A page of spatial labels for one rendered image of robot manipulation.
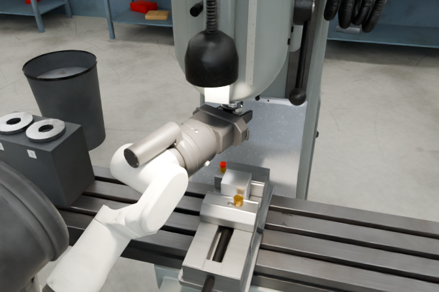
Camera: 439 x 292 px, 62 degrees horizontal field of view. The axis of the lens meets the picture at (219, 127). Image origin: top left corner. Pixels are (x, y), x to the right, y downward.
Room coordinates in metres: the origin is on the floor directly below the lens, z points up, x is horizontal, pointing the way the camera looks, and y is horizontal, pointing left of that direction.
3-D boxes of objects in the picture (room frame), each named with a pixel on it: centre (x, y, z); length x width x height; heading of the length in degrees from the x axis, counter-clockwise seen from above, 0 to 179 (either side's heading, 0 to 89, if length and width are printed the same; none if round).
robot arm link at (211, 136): (0.56, 0.03, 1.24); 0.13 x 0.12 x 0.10; 53
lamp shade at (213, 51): (0.45, 0.01, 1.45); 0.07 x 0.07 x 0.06
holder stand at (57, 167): (0.76, 0.48, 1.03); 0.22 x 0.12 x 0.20; 71
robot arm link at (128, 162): (0.48, 0.10, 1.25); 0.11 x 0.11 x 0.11; 53
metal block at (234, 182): (0.63, -0.04, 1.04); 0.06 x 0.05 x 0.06; 74
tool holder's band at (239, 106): (0.64, -0.03, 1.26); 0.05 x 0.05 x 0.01
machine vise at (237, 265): (0.60, -0.03, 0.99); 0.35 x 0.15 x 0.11; 164
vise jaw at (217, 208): (0.58, -0.02, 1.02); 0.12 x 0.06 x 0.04; 74
